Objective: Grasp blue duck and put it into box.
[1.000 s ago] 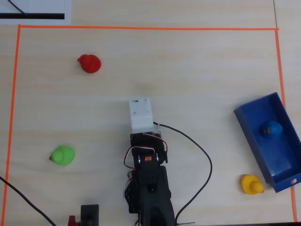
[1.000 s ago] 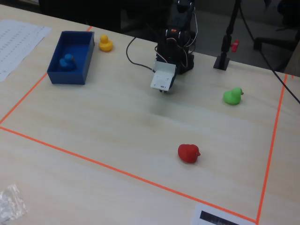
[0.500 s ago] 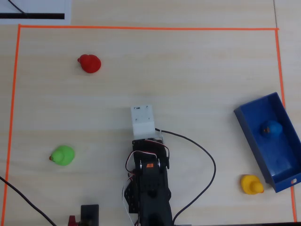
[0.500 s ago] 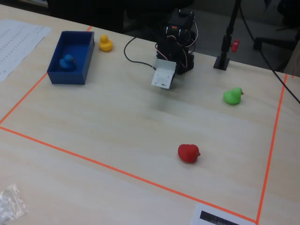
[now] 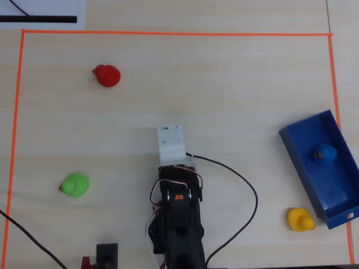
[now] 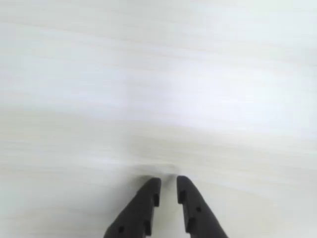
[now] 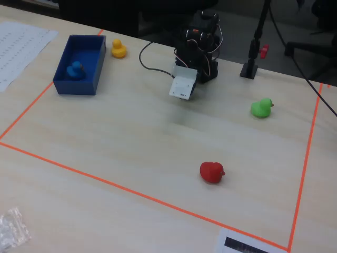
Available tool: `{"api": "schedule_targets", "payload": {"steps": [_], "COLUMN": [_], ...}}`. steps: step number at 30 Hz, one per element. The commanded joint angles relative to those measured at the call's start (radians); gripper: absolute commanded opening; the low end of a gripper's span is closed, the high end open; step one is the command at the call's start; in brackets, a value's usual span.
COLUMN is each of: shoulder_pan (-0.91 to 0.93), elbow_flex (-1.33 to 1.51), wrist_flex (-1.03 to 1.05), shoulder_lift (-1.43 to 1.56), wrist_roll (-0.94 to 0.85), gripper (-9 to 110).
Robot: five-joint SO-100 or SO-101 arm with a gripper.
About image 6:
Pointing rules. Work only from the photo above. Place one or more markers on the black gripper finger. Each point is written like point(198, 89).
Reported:
point(198, 210)
point(136, 213)

